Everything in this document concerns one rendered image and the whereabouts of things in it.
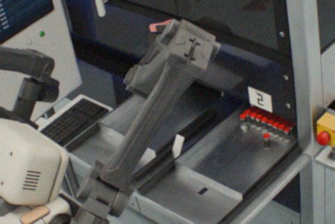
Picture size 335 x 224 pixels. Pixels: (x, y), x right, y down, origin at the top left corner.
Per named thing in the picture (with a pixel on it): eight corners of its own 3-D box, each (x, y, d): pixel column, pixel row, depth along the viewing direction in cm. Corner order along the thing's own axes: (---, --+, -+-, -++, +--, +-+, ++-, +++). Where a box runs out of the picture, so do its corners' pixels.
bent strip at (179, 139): (180, 148, 217) (177, 133, 213) (187, 152, 215) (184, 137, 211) (147, 174, 210) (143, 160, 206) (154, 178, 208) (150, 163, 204)
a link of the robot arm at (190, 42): (173, 35, 131) (220, 60, 132) (177, 12, 143) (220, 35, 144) (73, 204, 150) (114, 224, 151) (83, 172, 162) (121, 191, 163)
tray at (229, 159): (247, 108, 227) (246, 99, 225) (311, 135, 211) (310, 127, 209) (176, 169, 209) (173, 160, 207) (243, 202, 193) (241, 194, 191)
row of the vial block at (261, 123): (247, 120, 222) (246, 108, 219) (292, 139, 211) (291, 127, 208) (243, 124, 221) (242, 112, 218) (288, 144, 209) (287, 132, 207)
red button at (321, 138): (322, 136, 195) (322, 126, 192) (333, 141, 192) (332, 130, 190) (315, 144, 193) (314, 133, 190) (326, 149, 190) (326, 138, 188)
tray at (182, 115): (171, 76, 248) (170, 68, 246) (229, 100, 232) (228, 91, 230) (100, 130, 231) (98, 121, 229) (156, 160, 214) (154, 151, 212)
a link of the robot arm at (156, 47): (121, 85, 177) (152, 101, 179) (141, 55, 169) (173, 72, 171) (133, 56, 186) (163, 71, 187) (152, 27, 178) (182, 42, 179)
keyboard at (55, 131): (84, 99, 259) (82, 94, 258) (109, 111, 251) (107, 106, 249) (6, 160, 238) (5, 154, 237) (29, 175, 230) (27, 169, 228)
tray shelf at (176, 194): (162, 77, 252) (161, 73, 251) (323, 145, 209) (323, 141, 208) (62, 152, 228) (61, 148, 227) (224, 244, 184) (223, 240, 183)
